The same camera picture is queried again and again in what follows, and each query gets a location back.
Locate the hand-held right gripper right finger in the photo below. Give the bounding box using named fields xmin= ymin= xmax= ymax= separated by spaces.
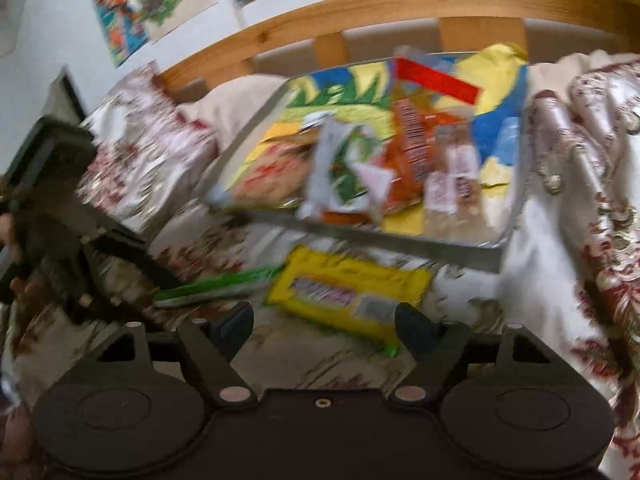
xmin=391 ymin=302 xmax=571 ymax=406

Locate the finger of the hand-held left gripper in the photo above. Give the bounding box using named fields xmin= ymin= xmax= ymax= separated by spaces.
xmin=75 ymin=269 xmax=159 ymax=322
xmin=87 ymin=226 xmax=184 ymax=294

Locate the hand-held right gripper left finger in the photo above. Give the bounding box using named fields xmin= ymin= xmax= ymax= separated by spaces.
xmin=75 ymin=301 xmax=257 ymax=407

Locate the green sausage stick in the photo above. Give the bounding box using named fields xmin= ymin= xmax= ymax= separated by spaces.
xmin=151 ymin=265 xmax=284 ymax=309

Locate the yellow snack packet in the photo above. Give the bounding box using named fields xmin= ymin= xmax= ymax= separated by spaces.
xmin=264 ymin=244 xmax=434 ymax=353

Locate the clear packet of small cakes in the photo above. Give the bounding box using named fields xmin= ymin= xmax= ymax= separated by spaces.
xmin=424 ymin=119 xmax=485 ymax=217

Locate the grey tray with colourful drawing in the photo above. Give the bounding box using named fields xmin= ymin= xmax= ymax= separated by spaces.
xmin=196 ymin=49 xmax=532 ymax=274

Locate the clear rice cracker packet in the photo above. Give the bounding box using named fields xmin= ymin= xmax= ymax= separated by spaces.
xmin=226 ymin=129 xmax=322 ymax=212

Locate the green and white packet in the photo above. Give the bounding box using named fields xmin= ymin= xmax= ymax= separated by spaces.
xmin=299 ymin=114 xmax=397 ymax=222

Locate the red-topped orange snack packet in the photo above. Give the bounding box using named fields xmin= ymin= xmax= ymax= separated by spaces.
xmin=379 ymin=56 xmax=482 ymax=222

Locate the person's left hand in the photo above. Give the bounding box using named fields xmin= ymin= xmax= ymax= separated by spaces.
xmin=0 ymin=212 xmax=23 ymax=264

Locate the cream pillow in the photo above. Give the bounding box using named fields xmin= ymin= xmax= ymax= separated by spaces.
xmin=176 ymin=74 xmax=292 ymax=142

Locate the floral satin quilt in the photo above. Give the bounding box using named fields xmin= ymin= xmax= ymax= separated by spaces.
xmin=0 ymin=50 xmax=640 ymax=480

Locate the wooden bed headboard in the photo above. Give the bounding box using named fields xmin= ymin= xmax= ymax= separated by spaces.
xmin=154 ymin=0 xmax=640 ymax=92

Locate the dark wall object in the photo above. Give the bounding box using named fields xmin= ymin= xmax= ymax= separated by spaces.
xmin=44 ymin=66 xmax=89 ymax=122

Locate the basketball child wall drawing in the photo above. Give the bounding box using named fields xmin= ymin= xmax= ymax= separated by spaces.
xmin=89 ymin=0 xmax=152 ymax=69

